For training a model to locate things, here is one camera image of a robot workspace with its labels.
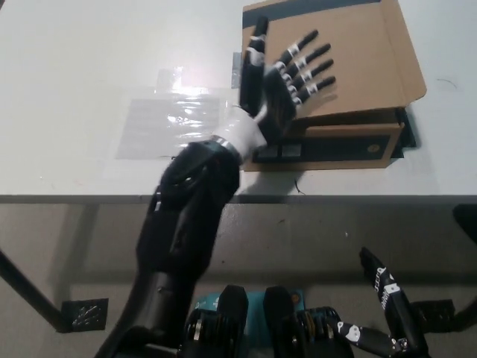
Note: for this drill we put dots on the black rounded object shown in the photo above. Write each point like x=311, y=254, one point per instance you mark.
x=466, y=225

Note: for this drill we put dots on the black floor tape square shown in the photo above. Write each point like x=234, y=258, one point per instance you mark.
x=439, y=313
x=85, y=315

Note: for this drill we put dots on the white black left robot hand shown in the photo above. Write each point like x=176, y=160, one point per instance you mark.
x=275, y=97

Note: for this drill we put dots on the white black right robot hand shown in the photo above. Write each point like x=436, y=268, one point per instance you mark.
x=398, y=313

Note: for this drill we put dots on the black teal robot torso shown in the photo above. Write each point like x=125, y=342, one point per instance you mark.
x=277, y=309

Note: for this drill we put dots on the thin black curved hair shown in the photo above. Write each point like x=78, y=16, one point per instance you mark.
x=447, y=83

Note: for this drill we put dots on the clear plastic sheet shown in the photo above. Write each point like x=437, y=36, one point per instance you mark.
x=164, y=123

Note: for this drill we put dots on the brown cardboard storage box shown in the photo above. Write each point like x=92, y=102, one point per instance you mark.
x=365, y=67

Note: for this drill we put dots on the grey tape strip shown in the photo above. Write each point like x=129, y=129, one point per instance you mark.
x=237, y=71

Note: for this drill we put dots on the black metal table leg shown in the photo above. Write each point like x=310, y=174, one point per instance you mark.
x=30, y=291

